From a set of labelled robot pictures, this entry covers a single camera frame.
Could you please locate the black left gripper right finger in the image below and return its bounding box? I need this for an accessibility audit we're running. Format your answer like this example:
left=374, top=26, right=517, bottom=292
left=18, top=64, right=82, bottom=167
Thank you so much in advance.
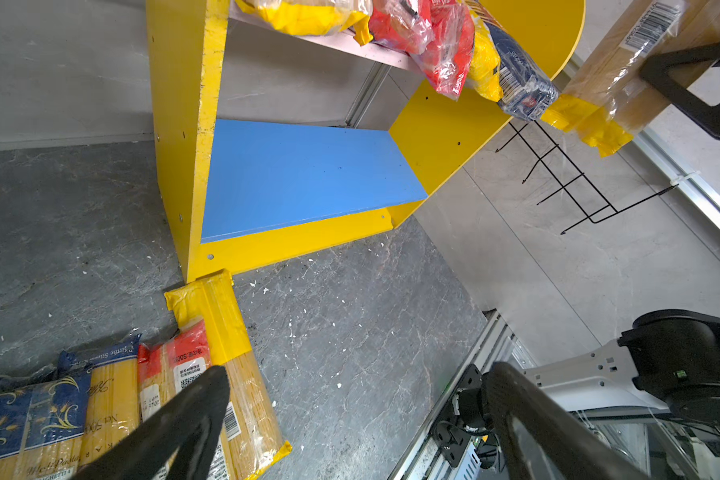
left=487, top=362, right=647, bottom=479

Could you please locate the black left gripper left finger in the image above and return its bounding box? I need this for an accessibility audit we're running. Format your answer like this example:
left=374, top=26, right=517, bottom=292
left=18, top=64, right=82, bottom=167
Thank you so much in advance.
left=75, top=366, right=230, bottom=479

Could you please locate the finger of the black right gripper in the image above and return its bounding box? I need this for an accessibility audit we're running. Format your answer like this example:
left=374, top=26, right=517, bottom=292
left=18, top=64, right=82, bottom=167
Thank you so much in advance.
left=638, top=37, right=720, bottom=145

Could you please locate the short yellow spaghetti bag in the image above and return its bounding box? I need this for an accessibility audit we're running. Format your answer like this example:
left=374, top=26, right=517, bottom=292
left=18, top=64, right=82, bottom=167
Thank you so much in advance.
left=165, top=270, right=292, bottom=479

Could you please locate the red clear spaghetti bag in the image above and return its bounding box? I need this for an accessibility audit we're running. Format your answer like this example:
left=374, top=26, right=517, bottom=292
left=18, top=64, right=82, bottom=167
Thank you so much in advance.
left=136, top=319, right=232, bottom=480

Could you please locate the blue clear spaghetti bag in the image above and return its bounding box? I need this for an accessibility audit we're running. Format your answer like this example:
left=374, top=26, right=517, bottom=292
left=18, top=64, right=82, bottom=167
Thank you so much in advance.
left=0, top=370, right=92, bottom=479

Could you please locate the blue Barilla spaghetti box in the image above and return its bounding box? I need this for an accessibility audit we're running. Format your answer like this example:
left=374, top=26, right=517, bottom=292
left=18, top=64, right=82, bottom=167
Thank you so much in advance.
left=487, top=23, right=560, bottom=122

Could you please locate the yellow topped spaghetti bag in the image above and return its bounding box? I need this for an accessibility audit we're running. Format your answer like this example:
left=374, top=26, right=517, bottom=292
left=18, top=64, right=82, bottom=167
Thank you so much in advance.
left=235, top=0, right=374, bottom=46

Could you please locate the long yellow spaghetti bag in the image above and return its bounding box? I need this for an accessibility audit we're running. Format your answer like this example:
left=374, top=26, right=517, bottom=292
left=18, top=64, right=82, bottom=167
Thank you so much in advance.
left=542, top=1, right=720, bottom=157

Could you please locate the yellow Pastatime spaghetti bag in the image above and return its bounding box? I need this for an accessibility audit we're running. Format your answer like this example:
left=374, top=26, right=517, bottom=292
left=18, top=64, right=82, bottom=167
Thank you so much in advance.
left=466, top=1, right=503, bottom=102

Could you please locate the red labelled spaghetti bag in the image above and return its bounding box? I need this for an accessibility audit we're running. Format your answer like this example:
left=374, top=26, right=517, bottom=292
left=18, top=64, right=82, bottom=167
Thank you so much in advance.
left=369, top=0, right=434, bottom=55

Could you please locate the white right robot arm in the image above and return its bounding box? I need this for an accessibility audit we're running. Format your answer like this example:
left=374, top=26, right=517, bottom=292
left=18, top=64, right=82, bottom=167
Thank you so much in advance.
left=523, top=42, right=720, bottom=427

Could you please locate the yellow shelf with coloured boards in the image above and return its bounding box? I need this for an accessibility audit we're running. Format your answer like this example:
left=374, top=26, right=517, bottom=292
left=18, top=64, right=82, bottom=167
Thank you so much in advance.
left=145, top=0, right=587, bottom=283

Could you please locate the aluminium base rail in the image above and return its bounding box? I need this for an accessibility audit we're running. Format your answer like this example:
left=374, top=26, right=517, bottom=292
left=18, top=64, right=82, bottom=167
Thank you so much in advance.
left=389, top=309, right=536, bottom=479

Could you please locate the black wire hook rack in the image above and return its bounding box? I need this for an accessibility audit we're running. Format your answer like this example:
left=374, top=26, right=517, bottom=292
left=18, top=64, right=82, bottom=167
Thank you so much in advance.
left=495, top=122, right=678, bottom=236

